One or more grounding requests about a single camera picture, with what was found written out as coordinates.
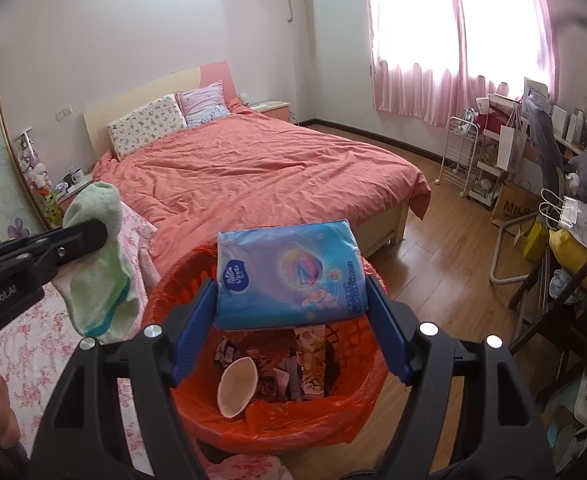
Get bed with coral duvet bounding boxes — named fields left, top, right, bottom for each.
left=93, top=105, right=431, bottom=281

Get clear bag with white handles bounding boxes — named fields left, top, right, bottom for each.
left=541, top=187, right=587, bottom=235

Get blue tissue packet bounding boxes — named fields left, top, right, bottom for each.
left=214, top=219, right=370, bottom=332

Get white wire rack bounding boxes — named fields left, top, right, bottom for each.
left=441, top=116, right=479, bottom=196

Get light green sock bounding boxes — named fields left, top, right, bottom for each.
left=56, top=181, right=141, bottom=345

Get dark wooden chair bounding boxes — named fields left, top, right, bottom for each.
left=511, top=240, right=587, bottom=401

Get white metal tube frame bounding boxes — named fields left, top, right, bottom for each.
left=491, top=210, right=539, bottom=286

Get pink floral tablecloth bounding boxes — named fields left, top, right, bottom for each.
left=0, top=205, right=294, bottom=480

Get orange plastic basket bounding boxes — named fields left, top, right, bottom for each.
left=140, top=245, right=391, bottom=456

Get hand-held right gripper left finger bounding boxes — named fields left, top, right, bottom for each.
left=28, top=277, right=221, bottom=480

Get dark brown crumpled wrapper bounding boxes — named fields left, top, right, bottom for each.
left=213, top=336, right=246, bottom=368

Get brown paper bag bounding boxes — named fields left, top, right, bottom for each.
left=490, top=180, right=541, bottom=233

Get white trolley shelf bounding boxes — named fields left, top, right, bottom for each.
left=468, top=125, right=504, bottom=208

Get floral paper carton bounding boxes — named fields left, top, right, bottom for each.
left=293, top=325, right=329, bottom=401

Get boxed toy display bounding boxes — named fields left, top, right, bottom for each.
left=18, top=132, right=37, bottom=166

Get pink curtains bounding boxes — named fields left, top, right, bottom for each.
left=363, top=0, right=559, bottom=128

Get white floral pillow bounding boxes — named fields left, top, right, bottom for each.
left=107, top=94, right=188, bottom=158

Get white paper bag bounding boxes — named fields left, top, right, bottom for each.
left=497, top=125, right=529, bottom=171

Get white paper bowl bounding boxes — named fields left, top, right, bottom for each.
left=216, top=357, right=260, bottom=418

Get yellow green plush toy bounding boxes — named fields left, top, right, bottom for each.
left=40, top=190, right=67, bottom=227

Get beige and pink headboard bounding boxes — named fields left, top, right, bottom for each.
left=83, top=60, right=239, bottom=161

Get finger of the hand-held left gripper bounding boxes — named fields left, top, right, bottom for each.
left=20, top=219, right=110, bottom=288

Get pink striped pillow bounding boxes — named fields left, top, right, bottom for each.
left=176, top=81, right=234, bottom=128

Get white plush toy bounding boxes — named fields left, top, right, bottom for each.
left=26, top=160, right=50, bottom=192

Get grey chair back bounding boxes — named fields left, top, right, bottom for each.
left=527, top=105, right=567, bottom=196

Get yellow cushion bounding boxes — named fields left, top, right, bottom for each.
left=548, top=230, right=587, bottom=293

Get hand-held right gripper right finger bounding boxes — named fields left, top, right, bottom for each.
left=365, top=272, right=557, bottom=480

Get pink nightstand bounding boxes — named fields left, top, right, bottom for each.
left=248, top=100, right=290, bottom=122
left=56, top=172, right=96, bottom=206

